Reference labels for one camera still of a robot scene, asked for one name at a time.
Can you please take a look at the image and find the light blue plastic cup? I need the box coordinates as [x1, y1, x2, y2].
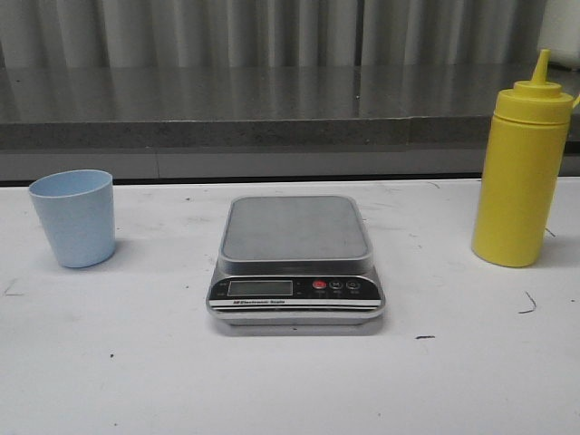
[28, 169, 116, 268]

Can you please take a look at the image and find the yellow squeeze bottle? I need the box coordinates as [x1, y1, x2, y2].
[471, 49, 579, 267]

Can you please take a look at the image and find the silver digital kitchen scale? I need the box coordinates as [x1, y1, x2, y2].
[206, 195, 386, 327]

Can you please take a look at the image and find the grey steel counter shelf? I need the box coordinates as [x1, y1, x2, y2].
[0, 63, 580, 182]

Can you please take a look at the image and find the white container in background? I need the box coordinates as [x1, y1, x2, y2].
[537, 0, 580, 70]

